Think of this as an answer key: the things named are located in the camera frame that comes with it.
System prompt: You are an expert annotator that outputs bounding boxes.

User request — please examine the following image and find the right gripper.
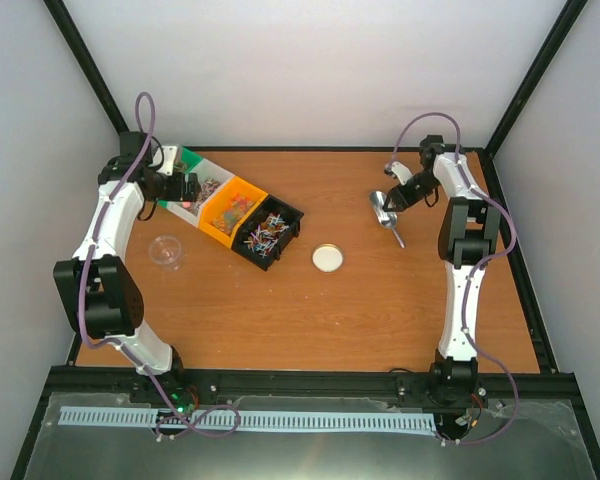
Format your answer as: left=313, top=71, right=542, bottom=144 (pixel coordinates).
left=385, top=171, right=439, bottom=212

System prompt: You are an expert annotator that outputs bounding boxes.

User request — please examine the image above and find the metal scoop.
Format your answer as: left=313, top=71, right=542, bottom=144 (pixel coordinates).
left=369, top=190, right=405, bottom=249

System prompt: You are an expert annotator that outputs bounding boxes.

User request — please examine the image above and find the orange candy bin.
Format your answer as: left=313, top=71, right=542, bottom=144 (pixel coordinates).
left=199, top=177, right=267, bottom=248

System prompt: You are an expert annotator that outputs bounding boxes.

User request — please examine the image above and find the clear plastic jar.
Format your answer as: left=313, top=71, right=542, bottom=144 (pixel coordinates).
left=148, top=235, right=183, bottom=271

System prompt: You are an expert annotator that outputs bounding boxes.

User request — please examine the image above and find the black candy bin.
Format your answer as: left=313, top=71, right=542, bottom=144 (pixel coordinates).
left=231, top=195, right=304, bottom=271

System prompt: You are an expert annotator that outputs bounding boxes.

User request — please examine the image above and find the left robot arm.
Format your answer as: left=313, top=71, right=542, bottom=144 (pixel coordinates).
left=53, top=131, right=201, bottom=403

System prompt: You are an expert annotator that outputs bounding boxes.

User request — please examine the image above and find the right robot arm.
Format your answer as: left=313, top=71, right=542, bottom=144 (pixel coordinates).
left=382, top=135, right=501, bottom=406

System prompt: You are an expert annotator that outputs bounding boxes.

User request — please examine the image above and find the green candy bin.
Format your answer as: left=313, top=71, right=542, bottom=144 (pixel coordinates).
left=159, top=146, right=202, bottom=205

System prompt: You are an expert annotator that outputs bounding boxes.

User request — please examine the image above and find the white candy bin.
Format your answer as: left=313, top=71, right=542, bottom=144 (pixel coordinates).
left=166, top=158, right=234, bottom=227

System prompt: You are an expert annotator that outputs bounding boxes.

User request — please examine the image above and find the white jar lid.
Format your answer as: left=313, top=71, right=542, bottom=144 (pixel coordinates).
left=311, top=244, right=344, bottom=273

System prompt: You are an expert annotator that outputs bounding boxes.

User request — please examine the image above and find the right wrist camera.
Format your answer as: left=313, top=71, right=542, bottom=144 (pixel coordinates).
left=384, top=160, right=413, bottom=186

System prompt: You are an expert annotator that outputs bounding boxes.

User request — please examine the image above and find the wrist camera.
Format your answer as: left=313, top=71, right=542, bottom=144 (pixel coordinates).
left=384, top=160, right=413, bottom=186
left=158, top=145, right=182, bottom=176

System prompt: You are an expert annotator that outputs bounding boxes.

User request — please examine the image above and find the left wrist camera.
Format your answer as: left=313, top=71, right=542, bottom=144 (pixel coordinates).
left=158, top=145, right=182, bottom=176

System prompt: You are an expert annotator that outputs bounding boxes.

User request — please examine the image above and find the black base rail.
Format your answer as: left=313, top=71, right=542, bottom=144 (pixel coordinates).
left=44, top=365, right=579, bottom=407

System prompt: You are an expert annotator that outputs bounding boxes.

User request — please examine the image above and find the light blue cable duct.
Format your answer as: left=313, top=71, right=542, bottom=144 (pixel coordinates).
left=57, top=406, right=436, bottom=436

